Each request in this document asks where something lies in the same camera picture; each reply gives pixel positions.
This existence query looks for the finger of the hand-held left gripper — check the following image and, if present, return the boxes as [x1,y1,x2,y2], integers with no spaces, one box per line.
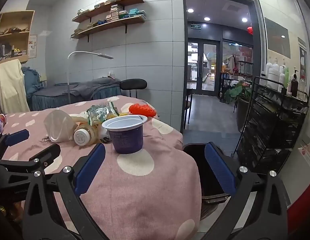
[0,144,62,176]
[0,129,30,153]

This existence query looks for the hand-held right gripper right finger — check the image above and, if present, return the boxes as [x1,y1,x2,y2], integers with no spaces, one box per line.
[204,142,288,240]

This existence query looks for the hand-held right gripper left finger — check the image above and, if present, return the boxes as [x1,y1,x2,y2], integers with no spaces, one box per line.
[22,143,110,240]

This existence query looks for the dark brown waste bin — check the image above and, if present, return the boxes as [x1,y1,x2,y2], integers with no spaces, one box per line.
[182,142,235,220]

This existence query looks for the amber bottle white cap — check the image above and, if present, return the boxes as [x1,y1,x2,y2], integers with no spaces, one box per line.
[73,125,102,146]

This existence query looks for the purple yogurt cup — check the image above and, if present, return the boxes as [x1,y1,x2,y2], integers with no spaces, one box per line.
[102,115,148,154]

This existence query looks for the foil wrapper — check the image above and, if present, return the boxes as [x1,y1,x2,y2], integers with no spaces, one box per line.
[85,102,120,125]

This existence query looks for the orange foam fruit net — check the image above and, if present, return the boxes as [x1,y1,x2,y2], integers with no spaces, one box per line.
[129,103,158,118]

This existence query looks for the pink polka-dot cloth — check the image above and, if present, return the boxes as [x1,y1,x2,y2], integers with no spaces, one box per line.
[0,95,203,240]

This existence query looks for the cream towel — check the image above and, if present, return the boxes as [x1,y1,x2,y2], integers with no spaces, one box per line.
[0,59,30,114]

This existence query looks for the blue pillow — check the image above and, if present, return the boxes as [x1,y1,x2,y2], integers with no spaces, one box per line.
[21,66,44,97]

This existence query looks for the massage bed grey blanket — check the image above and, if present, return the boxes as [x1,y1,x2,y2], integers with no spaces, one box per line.
[27,77,122,112]

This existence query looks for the wooden stool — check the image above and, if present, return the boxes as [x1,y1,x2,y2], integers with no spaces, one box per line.
[182,88,193,125]

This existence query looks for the green potted plant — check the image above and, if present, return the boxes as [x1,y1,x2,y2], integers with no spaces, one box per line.
[224,80,252,105]

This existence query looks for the red cabinet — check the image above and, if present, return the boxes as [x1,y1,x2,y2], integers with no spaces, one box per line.
[286,177,310,233]

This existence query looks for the black swivel chair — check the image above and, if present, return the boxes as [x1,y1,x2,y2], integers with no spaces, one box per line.
[120,79,148,98]

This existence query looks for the large white jar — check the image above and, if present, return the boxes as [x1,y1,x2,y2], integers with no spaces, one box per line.
[267,70,280,90]

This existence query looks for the white floor lamp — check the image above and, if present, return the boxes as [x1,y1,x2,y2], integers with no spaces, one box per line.
[67,51,114,104]

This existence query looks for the brown pump bottle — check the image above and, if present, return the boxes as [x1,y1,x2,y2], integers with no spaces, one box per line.
[291,70,299,97]

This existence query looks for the green bottle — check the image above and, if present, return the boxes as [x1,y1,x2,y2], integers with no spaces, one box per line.
[282,66,290,88]

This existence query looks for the clear pump bottle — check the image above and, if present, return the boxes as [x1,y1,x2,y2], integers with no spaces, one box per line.
[298,75,306,99]

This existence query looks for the black wire rack cart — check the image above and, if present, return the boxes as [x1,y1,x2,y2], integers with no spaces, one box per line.
[234,76,309,174]

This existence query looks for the white wall poster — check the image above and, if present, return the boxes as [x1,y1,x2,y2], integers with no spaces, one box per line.
[297,137,310,165]

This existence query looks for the small wall poster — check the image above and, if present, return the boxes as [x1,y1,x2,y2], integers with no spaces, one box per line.
[28,34,38,58]

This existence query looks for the wooden wall cabinet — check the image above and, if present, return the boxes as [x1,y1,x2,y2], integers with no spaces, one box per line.
[0,10,35,70]

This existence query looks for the black door frame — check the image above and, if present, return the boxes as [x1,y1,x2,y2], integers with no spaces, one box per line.
[181,0,261,130]

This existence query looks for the dark wall board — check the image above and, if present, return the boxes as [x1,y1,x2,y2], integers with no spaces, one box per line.
[264,17,290,59]

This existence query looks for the wall shelves with boxes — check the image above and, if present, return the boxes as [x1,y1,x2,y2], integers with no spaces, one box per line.
[71,4,147,37]

